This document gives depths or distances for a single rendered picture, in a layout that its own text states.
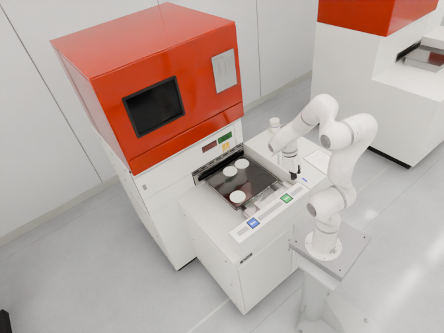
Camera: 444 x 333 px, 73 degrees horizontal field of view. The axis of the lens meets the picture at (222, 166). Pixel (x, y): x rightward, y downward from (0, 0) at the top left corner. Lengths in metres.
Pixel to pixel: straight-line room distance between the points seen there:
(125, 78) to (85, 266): 2.04
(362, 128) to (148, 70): 0.97
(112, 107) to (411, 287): 2.40
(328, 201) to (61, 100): 2.47
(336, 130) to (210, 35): 0.85
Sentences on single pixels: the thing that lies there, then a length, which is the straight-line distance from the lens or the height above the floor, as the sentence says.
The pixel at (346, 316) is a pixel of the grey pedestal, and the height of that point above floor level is 0.01.
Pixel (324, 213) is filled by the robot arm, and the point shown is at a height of 1.25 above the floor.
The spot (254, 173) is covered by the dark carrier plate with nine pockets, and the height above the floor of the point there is 0.90.
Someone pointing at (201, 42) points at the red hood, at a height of 1.78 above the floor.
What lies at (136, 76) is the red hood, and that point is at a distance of 1.51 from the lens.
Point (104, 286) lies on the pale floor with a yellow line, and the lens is 2.92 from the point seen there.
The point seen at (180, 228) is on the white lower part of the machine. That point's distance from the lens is 2.30.
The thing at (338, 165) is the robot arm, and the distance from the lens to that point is 1.26.
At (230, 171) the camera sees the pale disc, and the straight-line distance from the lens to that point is 2.08.
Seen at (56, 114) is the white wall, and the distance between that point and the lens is 3.15.
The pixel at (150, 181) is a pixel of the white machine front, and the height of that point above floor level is 1.09.
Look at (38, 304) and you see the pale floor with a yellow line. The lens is 3.15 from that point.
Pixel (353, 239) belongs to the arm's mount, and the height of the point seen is 0.86.
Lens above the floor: 2.34
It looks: 43 degrees down
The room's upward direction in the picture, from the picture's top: 10 degrees counter-clockwise
